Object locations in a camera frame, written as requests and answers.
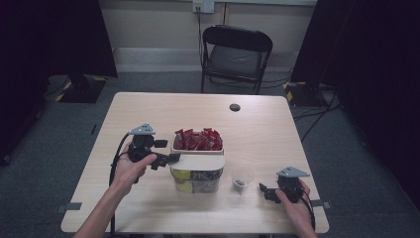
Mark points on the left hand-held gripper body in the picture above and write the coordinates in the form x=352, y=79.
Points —
x=140, y=145

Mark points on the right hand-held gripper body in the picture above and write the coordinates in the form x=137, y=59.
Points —
x=290, y=188

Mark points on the clear plastic cup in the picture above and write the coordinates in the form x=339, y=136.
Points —
x=243, y=178

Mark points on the small dark packet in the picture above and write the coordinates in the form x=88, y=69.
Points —
x=238, y=183

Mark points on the white box lid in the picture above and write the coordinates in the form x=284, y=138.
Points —
x=199, y=162

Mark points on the clear storage box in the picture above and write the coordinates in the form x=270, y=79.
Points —
x=197, y=178

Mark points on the person's right hand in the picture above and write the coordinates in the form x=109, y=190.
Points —
x=297, y=210

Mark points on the person's left hand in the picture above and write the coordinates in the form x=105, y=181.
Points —
x=130, y=173

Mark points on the yellow packet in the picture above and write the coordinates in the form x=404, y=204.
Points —
x=185, y=187
x=181, y=174

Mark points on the pile of red packets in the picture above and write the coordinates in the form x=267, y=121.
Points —
x=198, y=140

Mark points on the pile of grey packets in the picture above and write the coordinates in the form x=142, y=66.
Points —
x=206, y=181

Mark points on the black stand base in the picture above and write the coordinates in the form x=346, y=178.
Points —
x=305, y=94
x=82, y=91

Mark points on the black folding chair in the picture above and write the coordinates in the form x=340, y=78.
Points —
x=236, y=56

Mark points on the black curtain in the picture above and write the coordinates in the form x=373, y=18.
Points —
x=373, y=66
x=49, y=36

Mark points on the grey table edge bracket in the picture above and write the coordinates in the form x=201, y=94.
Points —
x=323, y=204
x=69, y=207

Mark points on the white wall socket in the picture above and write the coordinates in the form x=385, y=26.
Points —
x=203, y=6

